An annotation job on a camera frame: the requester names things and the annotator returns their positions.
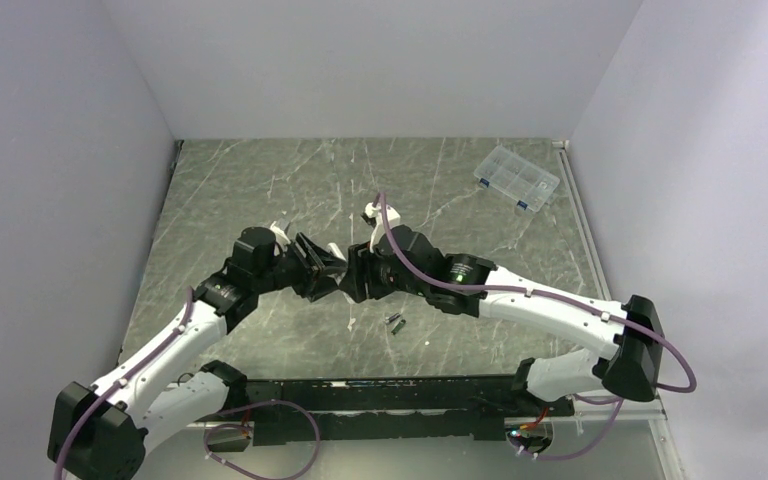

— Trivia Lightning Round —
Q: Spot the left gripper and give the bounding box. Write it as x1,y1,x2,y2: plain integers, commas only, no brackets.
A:
253,232,347,301

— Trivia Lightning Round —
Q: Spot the white remote control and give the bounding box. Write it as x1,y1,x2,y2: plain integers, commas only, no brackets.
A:
327,242,346,262

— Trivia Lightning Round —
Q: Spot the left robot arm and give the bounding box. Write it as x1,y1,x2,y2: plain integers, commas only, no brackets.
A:
47,225,348,479

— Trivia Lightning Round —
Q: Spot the clear plastic organizer box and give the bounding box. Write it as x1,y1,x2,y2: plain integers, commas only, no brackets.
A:
474,145,560,213

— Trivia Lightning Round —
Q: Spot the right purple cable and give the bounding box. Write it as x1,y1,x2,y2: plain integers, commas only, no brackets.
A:
373,192,698,395

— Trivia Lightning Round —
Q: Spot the purple cable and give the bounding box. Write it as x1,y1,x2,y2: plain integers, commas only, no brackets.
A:
52,286,196,480
373,192,698,395

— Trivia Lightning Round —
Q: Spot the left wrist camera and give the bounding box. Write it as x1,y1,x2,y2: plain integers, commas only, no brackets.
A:
269,218,291,246

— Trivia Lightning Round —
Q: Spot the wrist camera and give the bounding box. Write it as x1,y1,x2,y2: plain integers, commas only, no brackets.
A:
361,197,401,250
269,218,291,246

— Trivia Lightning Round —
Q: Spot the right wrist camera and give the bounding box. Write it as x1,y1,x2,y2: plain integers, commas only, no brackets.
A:
361,197,401,250

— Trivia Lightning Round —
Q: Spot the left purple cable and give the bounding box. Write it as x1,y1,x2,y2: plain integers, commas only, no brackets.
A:
52,286,196,480

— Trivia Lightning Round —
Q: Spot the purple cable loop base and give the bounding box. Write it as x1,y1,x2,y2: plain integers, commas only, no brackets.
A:
203,399,322,480

